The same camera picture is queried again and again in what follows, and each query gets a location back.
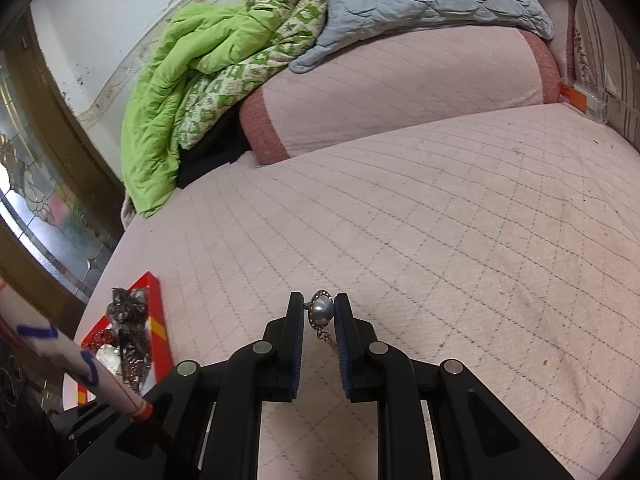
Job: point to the green quilt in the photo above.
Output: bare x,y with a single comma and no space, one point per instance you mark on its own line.
160,110

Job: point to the black cloth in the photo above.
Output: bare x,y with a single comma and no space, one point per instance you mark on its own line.
210,160

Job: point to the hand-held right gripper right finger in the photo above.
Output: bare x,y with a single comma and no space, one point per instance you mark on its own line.
342,340

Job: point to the pink bolster pillow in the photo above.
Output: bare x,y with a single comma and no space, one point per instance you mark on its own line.
400,90

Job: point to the striped floral cushion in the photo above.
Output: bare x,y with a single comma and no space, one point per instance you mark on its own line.
600,50

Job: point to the stained glass door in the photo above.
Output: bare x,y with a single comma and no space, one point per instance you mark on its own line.
30,185

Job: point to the grey satin scrunchie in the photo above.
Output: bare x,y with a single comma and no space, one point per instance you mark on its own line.
132,335

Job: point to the beige patterned cloth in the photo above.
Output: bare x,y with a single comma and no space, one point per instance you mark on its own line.
127,210

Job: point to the red box with white inside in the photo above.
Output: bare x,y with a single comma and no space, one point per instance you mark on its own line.
157,330

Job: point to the orange box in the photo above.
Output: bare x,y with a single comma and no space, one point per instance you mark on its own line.
570,95

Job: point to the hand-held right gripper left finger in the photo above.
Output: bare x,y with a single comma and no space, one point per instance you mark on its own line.
299,340

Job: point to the red polka dot scrunchie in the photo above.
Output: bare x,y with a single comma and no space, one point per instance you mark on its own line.
100,337

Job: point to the black dotted sheer scrunchie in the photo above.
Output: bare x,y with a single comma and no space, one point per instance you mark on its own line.
125,305

